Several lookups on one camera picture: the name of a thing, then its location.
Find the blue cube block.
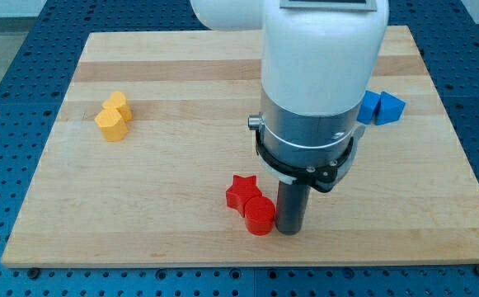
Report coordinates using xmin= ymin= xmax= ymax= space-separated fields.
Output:
xmin=357 ymin=91 xmax=380 ymax=125

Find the wooden board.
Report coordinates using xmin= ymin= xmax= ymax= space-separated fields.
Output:
xmin=1 ymin=26 xmax=479 ymax=268

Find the blue triangle block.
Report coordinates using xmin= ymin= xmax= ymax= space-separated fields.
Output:
xmin=375 ymin=92 xmax=406 ymax=125

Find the yellow hexagon block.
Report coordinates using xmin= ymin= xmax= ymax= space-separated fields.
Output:
xmin=94 ymin=109 xmax=129 ymax=142

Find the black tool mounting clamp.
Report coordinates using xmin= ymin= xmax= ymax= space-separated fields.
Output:
xmin=255 ymin=125 xmax=365 ymax=193

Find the red star block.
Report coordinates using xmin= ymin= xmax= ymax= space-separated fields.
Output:
xmin=225 ymin=175 xmax=262 ymax=217

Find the red cylinder block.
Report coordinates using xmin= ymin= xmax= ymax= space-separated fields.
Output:
xmin=244 ymin=196 xmax=275 ymax=236

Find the yellow heart block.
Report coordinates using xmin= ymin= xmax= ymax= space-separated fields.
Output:
xmin=102 ymin=91 xmax=133 ymax=121

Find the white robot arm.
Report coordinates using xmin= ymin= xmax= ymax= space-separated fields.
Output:
xmin=190 ymin=0 xmax=389 ymax=167

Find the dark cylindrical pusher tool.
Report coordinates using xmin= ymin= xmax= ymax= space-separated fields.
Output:
xmin=275 ymin=181 xmax=310 ymax=235

